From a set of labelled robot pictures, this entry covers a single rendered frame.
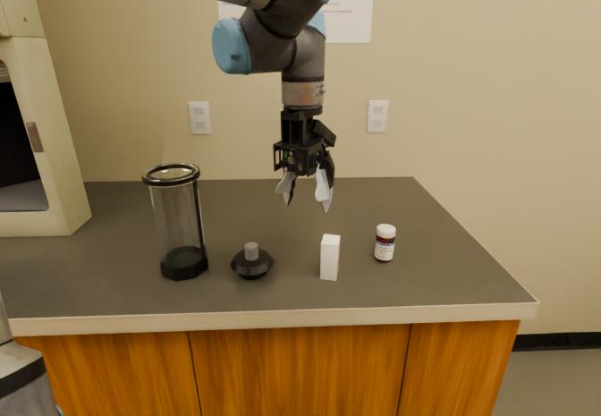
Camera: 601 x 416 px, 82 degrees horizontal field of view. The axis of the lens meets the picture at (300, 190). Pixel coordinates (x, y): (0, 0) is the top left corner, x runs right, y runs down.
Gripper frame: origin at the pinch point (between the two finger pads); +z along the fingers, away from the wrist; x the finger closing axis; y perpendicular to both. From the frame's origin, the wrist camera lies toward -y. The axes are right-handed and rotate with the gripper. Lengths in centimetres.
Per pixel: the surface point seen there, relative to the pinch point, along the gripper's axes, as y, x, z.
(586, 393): -90, 92, 110
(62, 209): 16, -60, 7
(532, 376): -90, 72, 110
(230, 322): 20.0, -6.4, 17.5
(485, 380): -9, 40, 40
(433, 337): -2.4, 27.9, 26.3
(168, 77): -30, -66, -21
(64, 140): 9, -64, -8
